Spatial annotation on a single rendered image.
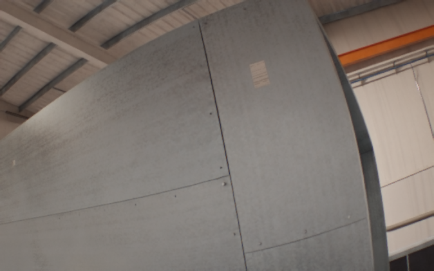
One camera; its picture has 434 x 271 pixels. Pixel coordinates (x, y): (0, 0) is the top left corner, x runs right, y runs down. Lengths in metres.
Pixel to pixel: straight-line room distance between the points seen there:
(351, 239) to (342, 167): 0.22
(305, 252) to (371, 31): 9.74
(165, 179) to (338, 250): 0.63
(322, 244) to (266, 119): 0.42
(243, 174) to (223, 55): 0.37
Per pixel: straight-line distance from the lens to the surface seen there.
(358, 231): 1.05
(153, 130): 1.32
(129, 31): 9.76
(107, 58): 10.22
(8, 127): 13.03
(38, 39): 10.00
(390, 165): 9.53
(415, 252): 5.65
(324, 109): 1.09
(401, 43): 9.94
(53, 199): 1.75
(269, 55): 1.20
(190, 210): 1.22
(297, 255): 1.09
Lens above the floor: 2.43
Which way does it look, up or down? 18 degrees up
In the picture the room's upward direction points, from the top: 10 degrees counter-clockwise
